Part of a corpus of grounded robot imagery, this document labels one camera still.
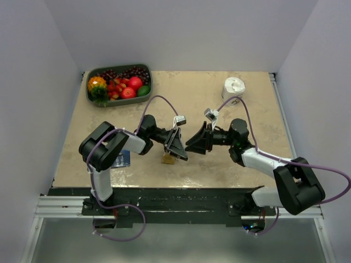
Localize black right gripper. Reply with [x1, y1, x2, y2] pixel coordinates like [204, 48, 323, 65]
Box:
[185, 122, 236, 155]

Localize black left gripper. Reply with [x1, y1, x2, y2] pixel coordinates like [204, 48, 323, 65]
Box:
[149, 128, 188, 162]

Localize large brass padlock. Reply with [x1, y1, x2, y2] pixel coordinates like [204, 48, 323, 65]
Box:
[161, 151, 176, 165]

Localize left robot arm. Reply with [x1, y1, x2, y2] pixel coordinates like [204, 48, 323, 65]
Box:
[78, 115, 188, 215]

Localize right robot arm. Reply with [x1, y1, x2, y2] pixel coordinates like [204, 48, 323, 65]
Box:
[185, 118, 325, 215]

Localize blue blister pack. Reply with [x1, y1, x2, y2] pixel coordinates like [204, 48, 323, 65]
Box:
[111, 150, 131, 168]

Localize white paper roll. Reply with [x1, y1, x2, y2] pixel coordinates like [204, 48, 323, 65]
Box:
[221, 77, 246, 107]

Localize green lime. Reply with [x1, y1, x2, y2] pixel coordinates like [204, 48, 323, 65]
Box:
[137, 85, 150, 97]

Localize red apple lower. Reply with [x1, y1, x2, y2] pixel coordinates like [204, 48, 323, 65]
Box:
[120, 87, 137, 99]

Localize red apple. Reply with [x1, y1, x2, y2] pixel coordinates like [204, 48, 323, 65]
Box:
[120, 87, 137, 99]
[128, 76, 143, 92]

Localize red apple upper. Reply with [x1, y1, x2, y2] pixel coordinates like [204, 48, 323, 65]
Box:
[128, 76, 143, 92]

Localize small red fruits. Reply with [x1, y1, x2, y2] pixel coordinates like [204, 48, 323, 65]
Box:
[107, 77, 127, 101]

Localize orange green fake fruit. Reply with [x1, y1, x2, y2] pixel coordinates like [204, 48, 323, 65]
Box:
[87, 76, 109, 106]

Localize dark grape bunch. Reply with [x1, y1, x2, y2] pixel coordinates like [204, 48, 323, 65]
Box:
[95, 65, 151, 85]

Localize green fruit tray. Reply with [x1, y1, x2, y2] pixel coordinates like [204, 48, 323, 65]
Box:
[86, 64, 152, 107]

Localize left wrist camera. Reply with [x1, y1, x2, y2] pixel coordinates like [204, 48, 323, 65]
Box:
[173, 115, 186, 129]

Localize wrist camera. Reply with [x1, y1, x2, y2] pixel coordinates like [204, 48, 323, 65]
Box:
[173, 115, 186, 129]
[204, 108, 219, 128]

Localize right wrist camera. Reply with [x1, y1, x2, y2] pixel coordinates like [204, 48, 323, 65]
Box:
[204, 108, 219, 128]

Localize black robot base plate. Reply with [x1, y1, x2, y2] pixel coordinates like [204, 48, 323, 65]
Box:
[48, 187, 276, 228]

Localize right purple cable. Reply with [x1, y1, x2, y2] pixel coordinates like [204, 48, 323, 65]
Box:
[217, 95, 351, 205]

